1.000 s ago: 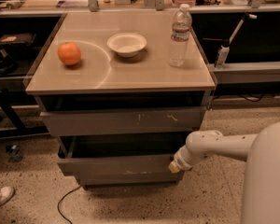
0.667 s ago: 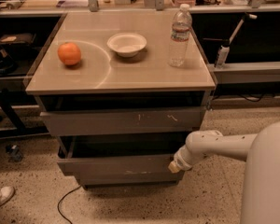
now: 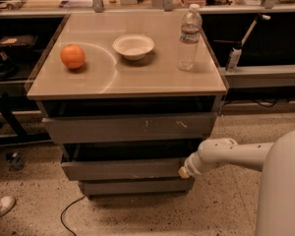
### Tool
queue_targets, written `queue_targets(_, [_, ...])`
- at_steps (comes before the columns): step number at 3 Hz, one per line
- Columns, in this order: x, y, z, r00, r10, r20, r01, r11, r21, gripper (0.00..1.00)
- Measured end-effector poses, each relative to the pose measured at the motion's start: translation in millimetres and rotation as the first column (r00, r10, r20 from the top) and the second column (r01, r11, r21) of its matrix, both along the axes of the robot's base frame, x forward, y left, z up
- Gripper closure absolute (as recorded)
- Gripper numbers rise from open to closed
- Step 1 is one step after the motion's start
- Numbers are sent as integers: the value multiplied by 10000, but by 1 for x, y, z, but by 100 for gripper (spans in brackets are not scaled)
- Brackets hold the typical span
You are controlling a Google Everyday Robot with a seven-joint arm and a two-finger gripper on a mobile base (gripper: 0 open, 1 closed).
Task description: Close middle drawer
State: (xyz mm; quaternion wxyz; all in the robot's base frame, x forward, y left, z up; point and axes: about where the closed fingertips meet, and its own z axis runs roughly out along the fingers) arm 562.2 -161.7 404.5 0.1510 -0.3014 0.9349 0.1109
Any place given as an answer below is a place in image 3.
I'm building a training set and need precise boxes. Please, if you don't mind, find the orange fruit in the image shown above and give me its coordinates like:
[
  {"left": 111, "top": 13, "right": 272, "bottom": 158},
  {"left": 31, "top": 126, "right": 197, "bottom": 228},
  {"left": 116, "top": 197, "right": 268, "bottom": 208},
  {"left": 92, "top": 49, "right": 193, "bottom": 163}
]
[{"left": 60, "top": 44, "right": 86, "bottom": 69}]

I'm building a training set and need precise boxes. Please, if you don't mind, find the small dark floor object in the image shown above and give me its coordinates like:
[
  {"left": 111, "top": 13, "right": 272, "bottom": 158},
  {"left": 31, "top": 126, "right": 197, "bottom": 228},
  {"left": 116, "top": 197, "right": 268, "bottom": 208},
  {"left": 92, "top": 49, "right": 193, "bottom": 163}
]
[{"left": 6, "top": 152, "right": 24, "bottom": 170}]

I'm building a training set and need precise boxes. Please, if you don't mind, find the white sneaker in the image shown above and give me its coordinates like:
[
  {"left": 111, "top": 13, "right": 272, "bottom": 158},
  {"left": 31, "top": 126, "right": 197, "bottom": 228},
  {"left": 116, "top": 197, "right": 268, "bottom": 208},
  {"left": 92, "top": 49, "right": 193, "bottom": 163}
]
[{"left": 0, "top": 196, "right": 16, "bottom": 217}]

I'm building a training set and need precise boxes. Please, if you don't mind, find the white bowl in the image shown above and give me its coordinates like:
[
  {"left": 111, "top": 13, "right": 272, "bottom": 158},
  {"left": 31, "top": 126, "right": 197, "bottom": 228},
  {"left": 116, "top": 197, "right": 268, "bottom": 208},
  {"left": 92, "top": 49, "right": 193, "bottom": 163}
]
[{"left": 113, "top": 34, "right": 154, "bottom": 61}]

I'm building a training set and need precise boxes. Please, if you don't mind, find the grey bottom drawer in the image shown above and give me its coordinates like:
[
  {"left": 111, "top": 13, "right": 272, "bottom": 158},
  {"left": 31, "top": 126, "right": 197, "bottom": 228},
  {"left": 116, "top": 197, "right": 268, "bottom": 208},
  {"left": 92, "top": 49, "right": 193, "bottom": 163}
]
[{"left": 78, "top": 177, "right": 195, "bottom": 196}]

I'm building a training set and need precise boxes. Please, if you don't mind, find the black tool on shelf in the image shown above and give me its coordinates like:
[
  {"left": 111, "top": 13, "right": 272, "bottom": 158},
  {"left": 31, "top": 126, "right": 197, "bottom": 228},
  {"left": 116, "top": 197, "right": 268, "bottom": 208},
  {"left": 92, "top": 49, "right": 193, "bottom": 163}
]
[{"left": 0, "top": 48, "right": 19, "bottom": 79}]

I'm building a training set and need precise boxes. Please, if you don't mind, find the grey drawer cabinet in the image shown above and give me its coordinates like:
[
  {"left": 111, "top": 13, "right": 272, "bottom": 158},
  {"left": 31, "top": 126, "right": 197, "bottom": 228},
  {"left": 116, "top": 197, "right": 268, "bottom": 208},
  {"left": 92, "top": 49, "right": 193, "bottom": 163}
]
[{"left": 27, "top": 11, "right": 228, "bottom": 199}]

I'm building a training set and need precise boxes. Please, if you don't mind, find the black floor cable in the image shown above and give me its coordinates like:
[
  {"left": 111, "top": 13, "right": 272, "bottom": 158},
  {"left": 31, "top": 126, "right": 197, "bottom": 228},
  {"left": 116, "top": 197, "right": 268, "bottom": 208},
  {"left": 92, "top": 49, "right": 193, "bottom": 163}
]
[{"left": 59, "top": 195, "right": 88, "bottom": 236}]

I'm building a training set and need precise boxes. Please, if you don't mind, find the clear plastic water bottle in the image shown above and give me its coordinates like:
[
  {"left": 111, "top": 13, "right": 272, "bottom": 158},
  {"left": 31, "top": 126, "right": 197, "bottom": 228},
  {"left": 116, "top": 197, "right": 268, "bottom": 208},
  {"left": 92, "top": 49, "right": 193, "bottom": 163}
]
[{"left": 178, "top": 4, "right": 203, "bottom": 71}]

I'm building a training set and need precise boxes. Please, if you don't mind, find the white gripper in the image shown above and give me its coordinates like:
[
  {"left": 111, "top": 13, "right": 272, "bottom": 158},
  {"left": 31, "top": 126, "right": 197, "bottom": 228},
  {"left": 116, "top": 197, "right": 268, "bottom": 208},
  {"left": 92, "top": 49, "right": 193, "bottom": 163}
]
[{"left": 178, "top": 152, "right": 206, "bottom": 179}]

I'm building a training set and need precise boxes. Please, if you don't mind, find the grey top drawer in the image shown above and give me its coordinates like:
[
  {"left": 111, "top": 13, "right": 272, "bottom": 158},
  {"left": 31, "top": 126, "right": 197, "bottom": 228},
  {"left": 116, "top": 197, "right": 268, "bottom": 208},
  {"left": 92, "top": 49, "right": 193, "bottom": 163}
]
[{"left": 43, "top": 112, "right": 216, "bottom": 144}]

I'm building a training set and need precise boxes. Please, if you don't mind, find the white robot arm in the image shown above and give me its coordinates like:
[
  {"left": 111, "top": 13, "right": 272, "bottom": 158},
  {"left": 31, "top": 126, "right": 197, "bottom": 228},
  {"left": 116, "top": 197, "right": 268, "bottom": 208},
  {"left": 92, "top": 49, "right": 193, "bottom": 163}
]
[{"left": 179, "top": 131, "right": 295, "bottom": 236}]

